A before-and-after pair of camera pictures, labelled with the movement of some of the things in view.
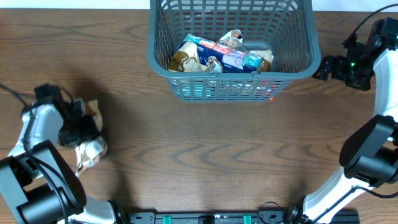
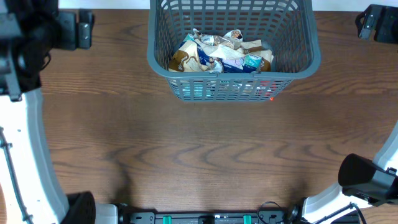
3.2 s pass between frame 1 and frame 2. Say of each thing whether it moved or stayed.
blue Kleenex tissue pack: stayed
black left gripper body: moved
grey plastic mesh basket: stayed
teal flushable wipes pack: stayed
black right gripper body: moved
